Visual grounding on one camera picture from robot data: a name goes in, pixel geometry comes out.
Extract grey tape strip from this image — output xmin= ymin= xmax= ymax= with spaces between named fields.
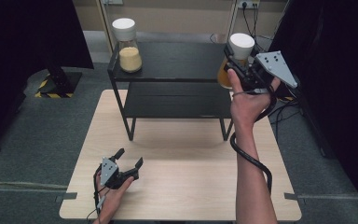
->
xmin=283 ymin=192 xmax=306 ymax=205
xmin=54 ymin=191 xmax=78 ymax=203

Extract dark curtain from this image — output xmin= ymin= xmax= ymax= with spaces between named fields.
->
xmin=262 ymin=0 xmax=358 ymax=219
xmin=0 ymin=0 xmax=95 ymax=161

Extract jar of pale yellow powder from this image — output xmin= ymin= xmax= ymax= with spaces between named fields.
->
xmin=111 ymin=17 xmax=144 ymax=74

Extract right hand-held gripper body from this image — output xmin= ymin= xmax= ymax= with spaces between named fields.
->
xmin=226 ymin=50 xmax=299 ymax=95

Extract black two-tier metal rack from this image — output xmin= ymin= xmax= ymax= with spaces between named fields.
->
xmin=106 ymin=33 xmax=253 ymax=142

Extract white wall power socket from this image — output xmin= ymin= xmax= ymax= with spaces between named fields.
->
xmin=236 ymin=0 xmax=261 ymax=9

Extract jar of orange powder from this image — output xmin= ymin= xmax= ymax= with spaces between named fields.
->
xmin=216 ymin=32 xmax=256 ymax=90

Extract black cables on floor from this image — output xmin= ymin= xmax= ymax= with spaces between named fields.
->
xmin=267 ymin=98 xmax=303 ymax=142

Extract right hand-held gripper cable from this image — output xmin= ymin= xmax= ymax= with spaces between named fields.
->
xmin=229 ymin=85 xmax=278 ymax=196

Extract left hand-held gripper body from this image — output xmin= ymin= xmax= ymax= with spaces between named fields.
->
xmin=99 ymin=156 xmax=140 ymax=190

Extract black stand base striped tape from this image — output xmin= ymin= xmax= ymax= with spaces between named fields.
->
xmin=273 ymin=83 xmax=296 ymax=103
xmin=34 ymin=70 xmax=84 ymax=100

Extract white frame post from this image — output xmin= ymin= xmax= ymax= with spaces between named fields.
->
xmin=226 ymin=0 xmax=241 ymax=38
xmin=94 ymin=0 xmax=119 ymax=56

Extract black cables from wall socket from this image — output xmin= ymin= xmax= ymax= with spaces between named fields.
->
xmin=209 ymin=3 xmax=275 ymax=54

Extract left hand-held gripper cable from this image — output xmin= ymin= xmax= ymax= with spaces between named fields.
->
xmin=86 ymin=166 xmax=107 ymax=222

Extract hand-held gripper cable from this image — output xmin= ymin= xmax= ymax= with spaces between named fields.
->
xmin=229 ymin=85 xmax=278 ymax=196
xmin=86 ymin=166 xmax=107 ymax=222

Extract person's right hand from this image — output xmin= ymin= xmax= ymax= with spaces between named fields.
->
xmin=227 ymin=68 xmax=282 ymax=126

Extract person's left hand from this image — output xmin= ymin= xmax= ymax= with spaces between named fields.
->
xmin=93 ymin=173 xmax=135 ymax=224

